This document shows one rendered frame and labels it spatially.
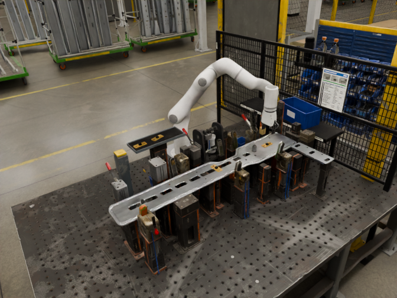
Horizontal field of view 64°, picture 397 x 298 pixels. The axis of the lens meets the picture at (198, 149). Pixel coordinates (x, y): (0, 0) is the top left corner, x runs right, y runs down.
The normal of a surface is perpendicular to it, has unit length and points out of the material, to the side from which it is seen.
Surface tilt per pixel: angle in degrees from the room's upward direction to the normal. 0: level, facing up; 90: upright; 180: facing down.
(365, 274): 0
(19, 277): 0
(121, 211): 0
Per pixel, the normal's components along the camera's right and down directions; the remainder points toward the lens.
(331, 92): -0.80, 0.33
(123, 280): -0.04, -0.86
